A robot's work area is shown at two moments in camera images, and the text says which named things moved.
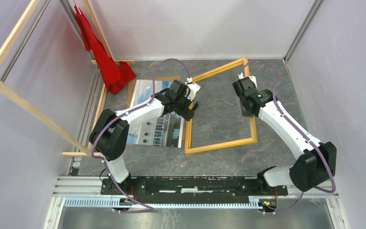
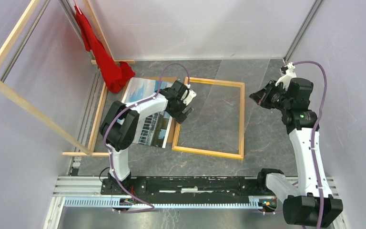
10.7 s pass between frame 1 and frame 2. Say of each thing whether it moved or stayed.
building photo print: stayed
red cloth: stayed
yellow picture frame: moved
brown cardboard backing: moved
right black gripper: moved
